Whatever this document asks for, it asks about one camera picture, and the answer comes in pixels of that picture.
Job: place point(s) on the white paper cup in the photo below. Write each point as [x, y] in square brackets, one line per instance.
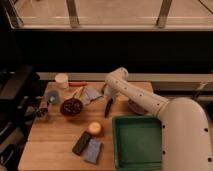
[62, 80]

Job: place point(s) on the small dark metal cup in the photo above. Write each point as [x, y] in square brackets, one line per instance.
[42, 114]

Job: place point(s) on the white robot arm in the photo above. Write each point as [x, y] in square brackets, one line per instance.
[186, 138]

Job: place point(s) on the wooden spoon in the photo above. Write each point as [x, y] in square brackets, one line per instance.
[77, 93]

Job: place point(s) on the yellow round fruit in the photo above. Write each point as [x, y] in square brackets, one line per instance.
[95, 128]

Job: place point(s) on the dark red bowl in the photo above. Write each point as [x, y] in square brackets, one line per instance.
[71, 107]

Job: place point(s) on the black rectangular block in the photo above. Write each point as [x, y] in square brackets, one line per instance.
[81, 143]

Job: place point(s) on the blue grey cloth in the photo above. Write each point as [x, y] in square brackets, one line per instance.
[89, 94]

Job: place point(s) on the orange carrot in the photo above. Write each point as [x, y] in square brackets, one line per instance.
[77, 84]

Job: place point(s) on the blue sponge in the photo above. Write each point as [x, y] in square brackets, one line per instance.
[93, 151]

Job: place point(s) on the window frame rail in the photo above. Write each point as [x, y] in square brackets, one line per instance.
[115, 15]

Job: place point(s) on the light blue small cup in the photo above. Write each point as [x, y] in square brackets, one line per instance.
[53, 97]

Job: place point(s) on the black brush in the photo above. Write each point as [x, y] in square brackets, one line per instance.
[108, 106]

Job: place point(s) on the purple bowl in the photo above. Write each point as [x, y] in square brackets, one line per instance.
[136, 108]

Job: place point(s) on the green plastic tray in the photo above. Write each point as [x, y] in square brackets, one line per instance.
[137, 143]

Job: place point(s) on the black side equipment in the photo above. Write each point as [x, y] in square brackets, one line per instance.
[15, 95]

